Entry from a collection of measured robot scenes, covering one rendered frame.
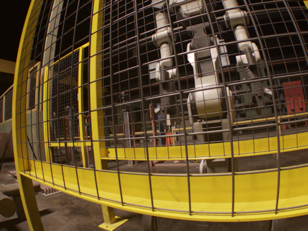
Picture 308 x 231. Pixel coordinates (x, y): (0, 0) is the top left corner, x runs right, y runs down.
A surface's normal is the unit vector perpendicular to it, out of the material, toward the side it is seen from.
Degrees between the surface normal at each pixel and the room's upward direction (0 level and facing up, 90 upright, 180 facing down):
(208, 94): 68
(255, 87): 78
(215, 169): 106
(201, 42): 90
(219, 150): 90
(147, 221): 73
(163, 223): 90
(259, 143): 90
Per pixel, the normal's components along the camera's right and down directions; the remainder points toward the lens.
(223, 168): -0.42, 0.23
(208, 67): -0.47, -0.22
